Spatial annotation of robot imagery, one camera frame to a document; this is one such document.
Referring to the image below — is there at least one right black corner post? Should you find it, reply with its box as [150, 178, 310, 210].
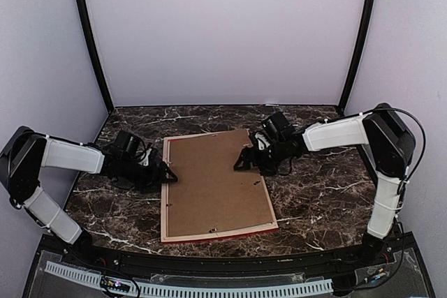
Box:
[337, 0, 374, 114]

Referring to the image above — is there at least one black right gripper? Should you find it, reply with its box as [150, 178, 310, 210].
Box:
[234, 139, 288, 176]

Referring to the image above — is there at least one white slotted cable duct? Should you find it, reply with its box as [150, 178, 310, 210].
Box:
[44, 261, 333, 297]

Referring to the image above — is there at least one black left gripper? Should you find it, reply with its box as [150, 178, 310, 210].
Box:
[121, 158, 178, 194]

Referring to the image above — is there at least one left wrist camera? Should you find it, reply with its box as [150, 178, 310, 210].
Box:
[138, 147, 158, 166]

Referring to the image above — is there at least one black front rail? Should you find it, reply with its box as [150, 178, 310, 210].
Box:
[38, 233, 416, 280]

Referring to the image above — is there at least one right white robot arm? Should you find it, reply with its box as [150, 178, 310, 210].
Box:
[233, 103, 417, 239]

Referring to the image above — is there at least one wooden red-edged picture frame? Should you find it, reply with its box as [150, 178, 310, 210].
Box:
[159, 128, 280, 244]

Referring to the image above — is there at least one left black corner post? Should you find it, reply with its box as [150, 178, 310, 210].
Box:
[76, 0, 115, 114]

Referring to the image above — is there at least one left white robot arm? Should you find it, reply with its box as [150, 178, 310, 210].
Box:
[1, 126, 178, 267]

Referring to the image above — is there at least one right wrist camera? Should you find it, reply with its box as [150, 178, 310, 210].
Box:
[249, 131, 271, 151]

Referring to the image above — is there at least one brown frame backing board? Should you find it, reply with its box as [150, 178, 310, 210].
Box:
[166, 129, 275, 238]

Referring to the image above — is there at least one black corner post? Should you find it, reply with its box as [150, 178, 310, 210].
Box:
[76, 0, 115, 114]
[337, 0, 374, 114]

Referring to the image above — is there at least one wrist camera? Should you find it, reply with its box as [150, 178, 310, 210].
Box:
[138, 147, 158, 166]
[249, 131, 271, 151]

